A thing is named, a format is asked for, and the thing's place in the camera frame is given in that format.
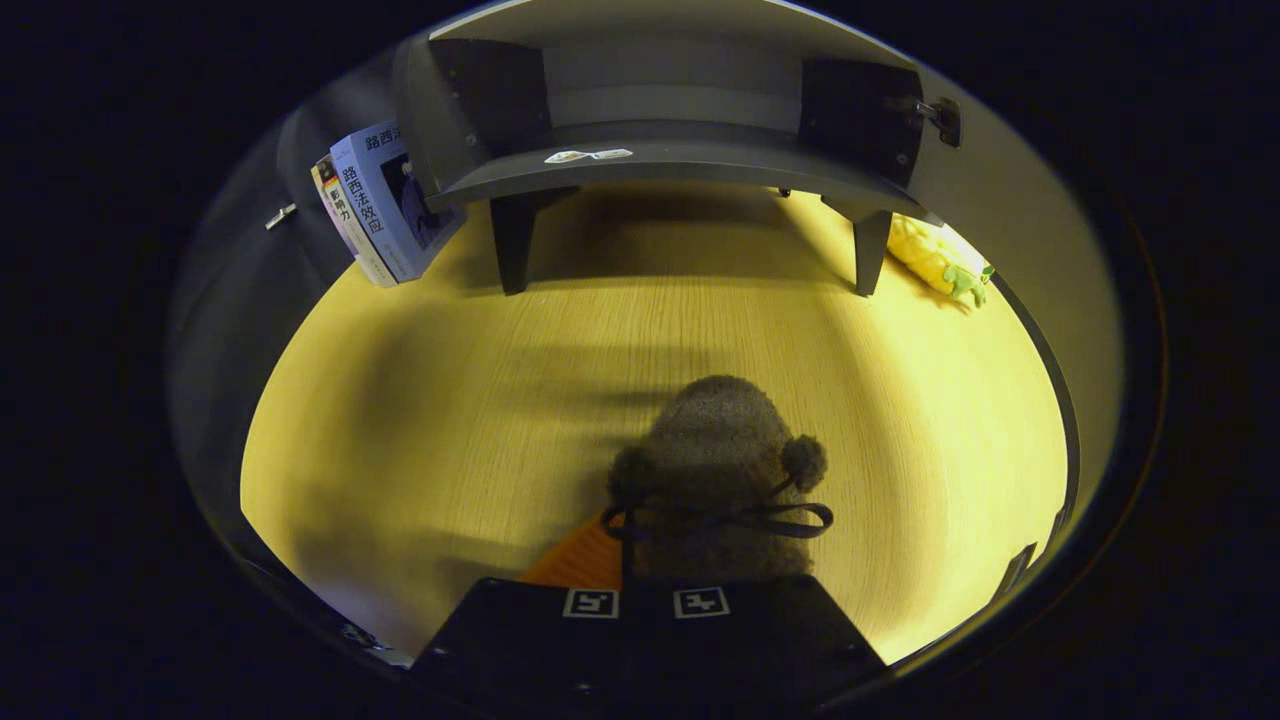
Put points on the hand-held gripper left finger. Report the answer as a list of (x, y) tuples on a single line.
[(520, 630)]

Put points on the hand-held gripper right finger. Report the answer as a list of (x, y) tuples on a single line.
[(770, 630)]

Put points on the brown fuzzy shoe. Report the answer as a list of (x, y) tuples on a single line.
[(715, 440)]

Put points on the grey shoe cabinet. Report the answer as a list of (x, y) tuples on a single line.
[(650, 160)]

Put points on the yellow plush toy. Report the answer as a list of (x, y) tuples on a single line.
[(930, 255)]

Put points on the blue book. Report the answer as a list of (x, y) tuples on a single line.
[(385, 190)]

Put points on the silver clip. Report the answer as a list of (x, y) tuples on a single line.
[(280, 215)]

